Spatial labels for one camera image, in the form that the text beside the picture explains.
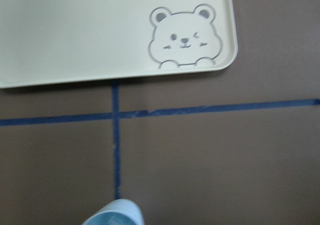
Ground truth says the light blue cup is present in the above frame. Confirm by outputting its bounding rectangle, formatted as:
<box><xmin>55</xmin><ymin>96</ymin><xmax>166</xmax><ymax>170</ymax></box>
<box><xmin>82</xmin><ymin>199</ymin><xmax>145</xmax><ymax>225</ymax></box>

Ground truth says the cream bear tray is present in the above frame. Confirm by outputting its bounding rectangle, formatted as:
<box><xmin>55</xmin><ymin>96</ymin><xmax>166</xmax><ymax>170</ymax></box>
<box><xmin>0</xmin><ymin>0</ymin><xmax>238</xmax><ymax>89</ymax></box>

